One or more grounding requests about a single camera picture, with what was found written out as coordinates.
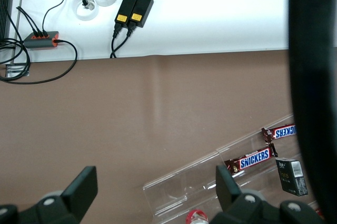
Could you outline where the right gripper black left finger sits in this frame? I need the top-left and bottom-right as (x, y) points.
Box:
(0, 165), (99, 224)

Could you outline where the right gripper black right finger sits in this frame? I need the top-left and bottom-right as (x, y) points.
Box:
(207, 164), (328, 224)

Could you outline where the red can white lid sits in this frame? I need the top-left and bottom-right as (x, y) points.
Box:
(186, 209), (209, 224)

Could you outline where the Snickers chocolate bar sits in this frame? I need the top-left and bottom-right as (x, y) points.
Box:
(261, 124), (297, 142)
(223, 143), (279, 178)

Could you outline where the clear acrylic stepped stand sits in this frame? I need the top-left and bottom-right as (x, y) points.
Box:
(143, 113), (321, 224)

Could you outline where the small black box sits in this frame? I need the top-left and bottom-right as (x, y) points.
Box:
(275, 157), (309, 197)

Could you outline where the gray orange USB hub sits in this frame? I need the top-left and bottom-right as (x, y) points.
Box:
(23, 31), (60, 50)

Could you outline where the black power adapter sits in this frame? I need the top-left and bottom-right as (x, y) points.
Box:
(114, 0), (138, 26)
(127, 0), (155, 28)

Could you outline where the small black silver clip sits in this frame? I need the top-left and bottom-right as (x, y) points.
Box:
(82, 0), (96, 11)

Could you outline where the black ribbed device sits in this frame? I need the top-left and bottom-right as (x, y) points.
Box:
(0, 0), (14, 41)

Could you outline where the silver metal bracket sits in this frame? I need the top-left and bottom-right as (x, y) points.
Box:
(5, 63), (30, 77)

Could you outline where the black looped cable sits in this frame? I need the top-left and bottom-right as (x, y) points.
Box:
(0, 38), (78, 85)

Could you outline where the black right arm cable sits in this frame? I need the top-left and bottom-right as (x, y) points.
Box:
(288, 0), (337, 224)

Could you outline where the black adapter input cable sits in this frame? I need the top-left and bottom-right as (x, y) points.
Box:
(110, 25), (135, 59)
(110, 22), (122, 59)

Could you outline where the aluminium rail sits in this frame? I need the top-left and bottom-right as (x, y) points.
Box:
(13, 0), (27, 64)

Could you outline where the black hub cable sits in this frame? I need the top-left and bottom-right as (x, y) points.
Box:
(42, 0), (89, 33)

